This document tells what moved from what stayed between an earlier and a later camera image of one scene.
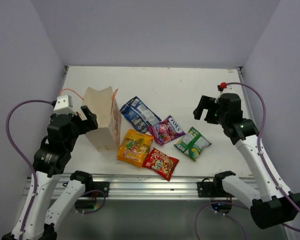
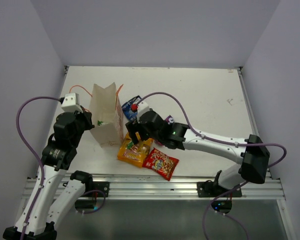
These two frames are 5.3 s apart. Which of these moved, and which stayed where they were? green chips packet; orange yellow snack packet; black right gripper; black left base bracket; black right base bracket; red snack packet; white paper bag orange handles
Moved: black right gripper; white paper bag orange handles; green chips packet
Stayed: orange yellow snack packet; red snack packet; black right base bracket; black left base bracket
